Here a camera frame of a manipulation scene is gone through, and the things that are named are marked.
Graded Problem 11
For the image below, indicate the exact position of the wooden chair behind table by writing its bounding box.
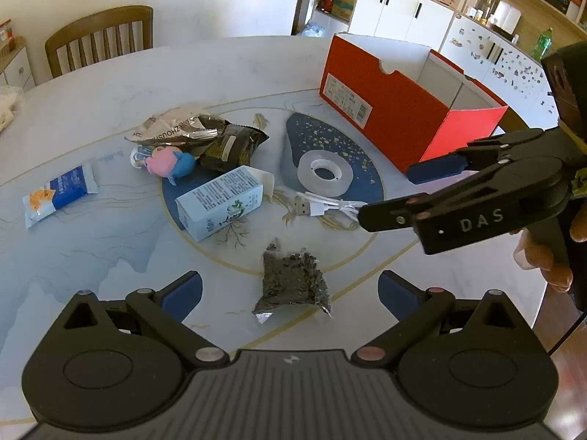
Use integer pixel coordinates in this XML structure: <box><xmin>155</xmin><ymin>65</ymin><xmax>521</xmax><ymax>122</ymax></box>
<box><xmin>45</xmin><ymin>5</ymin><xmax>154</xmax><ymax>78</ymax></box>

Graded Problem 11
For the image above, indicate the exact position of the white usb cable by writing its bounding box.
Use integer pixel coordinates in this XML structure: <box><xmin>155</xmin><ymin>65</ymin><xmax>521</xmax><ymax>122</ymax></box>
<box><xmin>292</xmin><ymin>191</ymin><xmax>368</xmax><ymax>226</ymax></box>

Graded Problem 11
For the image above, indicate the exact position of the small white drawer cabinet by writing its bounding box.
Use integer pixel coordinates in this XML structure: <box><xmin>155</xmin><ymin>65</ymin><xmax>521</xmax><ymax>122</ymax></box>
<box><xmin>0</xmin><ymin>36</ymin><xmax>36</xmax><ymax>91</ymax></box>

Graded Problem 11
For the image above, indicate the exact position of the person right hand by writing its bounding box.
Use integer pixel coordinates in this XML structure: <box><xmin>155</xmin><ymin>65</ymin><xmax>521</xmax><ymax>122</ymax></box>
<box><xmin>513</xmin><ymin>205</ymin><xmax>587</xmax><ymax>293</ymax></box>

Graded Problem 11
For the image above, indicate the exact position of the white shelving cabinet unit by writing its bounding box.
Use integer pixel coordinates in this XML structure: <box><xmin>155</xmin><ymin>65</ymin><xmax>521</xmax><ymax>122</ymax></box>
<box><xmin>311</xmin><ymin>0</ymin><xmax>587</xmax><ymax>116</ymax></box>

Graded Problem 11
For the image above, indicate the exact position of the red cardboard shoe box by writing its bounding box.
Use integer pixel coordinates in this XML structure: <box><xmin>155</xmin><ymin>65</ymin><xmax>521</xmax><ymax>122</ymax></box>
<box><xmin>320</xmin><ymin>34</ymin><xmax>513</xmax><ymax>173</ymax></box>

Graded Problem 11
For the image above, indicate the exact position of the silver crumpled snack bag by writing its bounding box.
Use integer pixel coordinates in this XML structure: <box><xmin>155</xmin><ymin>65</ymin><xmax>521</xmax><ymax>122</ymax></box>
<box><xmin>125</xmin><ymin>106</ymin><xmax>229</xmax><ymax>146</ymax></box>

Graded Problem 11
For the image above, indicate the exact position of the dark snack bag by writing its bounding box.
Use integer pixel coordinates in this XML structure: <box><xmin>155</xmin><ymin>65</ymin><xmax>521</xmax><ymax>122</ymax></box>
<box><xmin>198</xmin><ymin>124</ymin><xmax>269</xmax><ymax>173</ymax></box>

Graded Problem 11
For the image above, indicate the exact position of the blue soda biscuit packet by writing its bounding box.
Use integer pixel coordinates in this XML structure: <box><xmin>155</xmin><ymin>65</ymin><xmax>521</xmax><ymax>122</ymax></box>
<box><xmin>23</xmin><ymin>162</ymin><xmax>98</xmax><ymax>228</ymax></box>

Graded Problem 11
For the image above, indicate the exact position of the small blue white carton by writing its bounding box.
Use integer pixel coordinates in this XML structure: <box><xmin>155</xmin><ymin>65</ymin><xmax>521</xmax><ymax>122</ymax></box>
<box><xmin>175</xmin><ymin>166</ymin><xmax>274</xmax><ymax>241</ymax></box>

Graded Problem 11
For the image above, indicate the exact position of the bag of dark tea leaves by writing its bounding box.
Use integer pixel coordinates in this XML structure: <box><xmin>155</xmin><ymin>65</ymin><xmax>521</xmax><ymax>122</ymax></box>
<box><xmin>252</xmin><ymin>238</ymin><xmax>331</xmax><ymax>324</ymax></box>

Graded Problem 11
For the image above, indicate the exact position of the clear tape roll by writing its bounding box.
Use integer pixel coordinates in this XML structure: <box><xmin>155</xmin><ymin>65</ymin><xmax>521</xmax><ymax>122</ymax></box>
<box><xmin>298</xmin><ymin>150</ymin><xmax>353</xmax><ymax>198</ymax></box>

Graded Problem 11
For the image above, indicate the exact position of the pink blue plush toy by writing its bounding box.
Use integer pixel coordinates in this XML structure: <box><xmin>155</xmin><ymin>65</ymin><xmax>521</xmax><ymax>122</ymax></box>
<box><xmin>144</xmin><ymin>146</ymin><xmax>196</xmax><ymax>186</ymax></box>

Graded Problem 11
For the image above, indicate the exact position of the white plastic bag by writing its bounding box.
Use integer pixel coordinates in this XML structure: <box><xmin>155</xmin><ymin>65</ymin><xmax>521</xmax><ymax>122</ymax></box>
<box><xmin>0</xmin><ymin>85</ymin><xmax>25</xmax><ymax>132</ymax></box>

